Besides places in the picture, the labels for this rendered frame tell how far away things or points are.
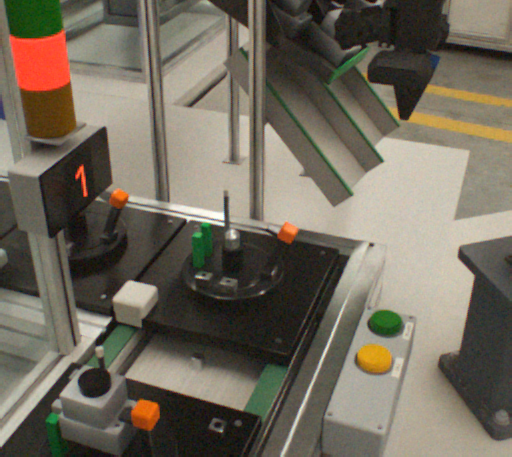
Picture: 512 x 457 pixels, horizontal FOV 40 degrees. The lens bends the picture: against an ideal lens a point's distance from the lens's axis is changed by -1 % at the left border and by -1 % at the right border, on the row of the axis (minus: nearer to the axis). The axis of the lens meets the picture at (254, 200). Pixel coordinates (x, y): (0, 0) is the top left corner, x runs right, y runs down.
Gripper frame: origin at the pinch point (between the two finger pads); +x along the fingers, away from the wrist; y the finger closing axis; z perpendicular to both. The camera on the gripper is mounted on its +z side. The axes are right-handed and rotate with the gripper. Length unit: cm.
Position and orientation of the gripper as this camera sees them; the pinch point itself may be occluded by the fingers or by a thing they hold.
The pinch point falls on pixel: (407, 91)
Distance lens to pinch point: 84.6
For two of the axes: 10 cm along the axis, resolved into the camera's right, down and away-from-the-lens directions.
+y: -3.5, 4.8, -8.1
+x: 0.1, 8.6, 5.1
